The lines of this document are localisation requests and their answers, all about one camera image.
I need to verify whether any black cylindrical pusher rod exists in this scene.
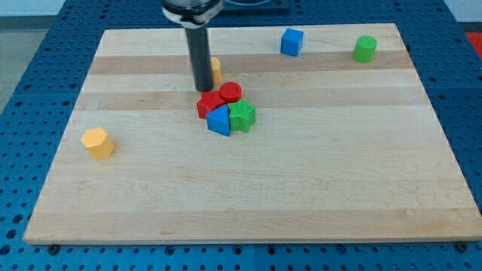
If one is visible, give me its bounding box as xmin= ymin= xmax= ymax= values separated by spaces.
xmin=185 ymin=26 xmax=214 ymax=92

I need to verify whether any yellow heart block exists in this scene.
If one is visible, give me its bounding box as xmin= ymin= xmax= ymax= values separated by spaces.
xmin=211 ymin=56 xmax=222 ymax=85

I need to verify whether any red circle block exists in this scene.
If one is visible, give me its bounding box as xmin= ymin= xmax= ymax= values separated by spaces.
xmin=219 ymin=82 xmax=243 ymax=103

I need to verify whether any red star block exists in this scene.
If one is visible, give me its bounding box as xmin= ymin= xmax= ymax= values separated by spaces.
xmin=197 ymin=90 xmax=226 ymax=119

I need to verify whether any blue triangle block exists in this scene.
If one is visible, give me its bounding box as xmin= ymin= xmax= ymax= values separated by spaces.
xmin=206 ymin=105 xmax=230 ymax=136

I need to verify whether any green star block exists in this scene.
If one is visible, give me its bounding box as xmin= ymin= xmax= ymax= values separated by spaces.
xmin=227 ymin=99 xmax=256 ymax=132

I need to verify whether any blue cube block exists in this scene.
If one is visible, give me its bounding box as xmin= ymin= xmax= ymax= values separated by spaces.
xmin=280 ymin=28 xmax=304 ymax=57

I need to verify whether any yellow hexagon block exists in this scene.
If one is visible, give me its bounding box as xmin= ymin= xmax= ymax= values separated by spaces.
xmin=81 ymin=127 xmax=115 ymax=160

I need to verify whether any green cylinder block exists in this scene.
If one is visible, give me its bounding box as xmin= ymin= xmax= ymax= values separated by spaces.
xmin=352 ymin=35 xmax=377 ymax=63

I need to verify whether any light wooden board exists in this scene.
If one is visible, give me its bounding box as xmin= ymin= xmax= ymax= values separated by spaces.
xmin=24 ymin=23 xmax=481 ymax=245

